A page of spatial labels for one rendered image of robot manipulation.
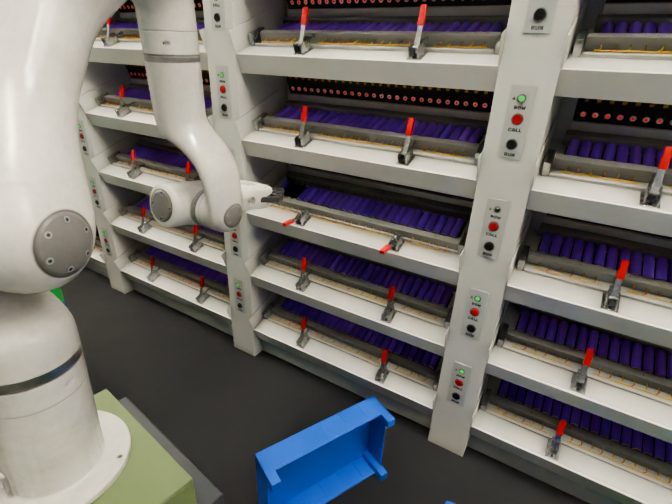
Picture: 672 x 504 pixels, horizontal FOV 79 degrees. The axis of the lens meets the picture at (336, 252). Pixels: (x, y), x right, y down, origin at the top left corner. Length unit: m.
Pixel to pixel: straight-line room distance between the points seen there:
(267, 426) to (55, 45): 0.98
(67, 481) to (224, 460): 0.53
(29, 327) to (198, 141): 0.38
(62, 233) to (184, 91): 0.37
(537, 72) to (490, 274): 0.38
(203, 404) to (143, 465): 0.60
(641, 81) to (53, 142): 0.79
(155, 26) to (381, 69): 0.41
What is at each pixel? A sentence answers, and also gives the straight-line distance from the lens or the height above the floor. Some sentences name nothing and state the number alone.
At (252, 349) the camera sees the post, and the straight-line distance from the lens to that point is 1.43.
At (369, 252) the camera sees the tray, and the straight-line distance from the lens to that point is 0.99.
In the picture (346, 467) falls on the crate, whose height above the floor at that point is 0.00.
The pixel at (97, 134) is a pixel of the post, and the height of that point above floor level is 0.64.
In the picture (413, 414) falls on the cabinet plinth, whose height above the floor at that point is 0.02.
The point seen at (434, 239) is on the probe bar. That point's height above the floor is 0.55.
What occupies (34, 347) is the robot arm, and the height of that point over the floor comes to 0.61.
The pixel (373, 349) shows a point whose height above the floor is 0.16.
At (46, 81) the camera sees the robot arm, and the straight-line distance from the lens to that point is 0.56.
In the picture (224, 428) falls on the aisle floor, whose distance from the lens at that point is 1.24.
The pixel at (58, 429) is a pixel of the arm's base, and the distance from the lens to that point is 0.66.
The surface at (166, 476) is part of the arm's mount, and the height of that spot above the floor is 0.37.
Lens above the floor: 0.92
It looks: 26 degrees down
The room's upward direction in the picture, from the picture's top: 2 degrees clockwise
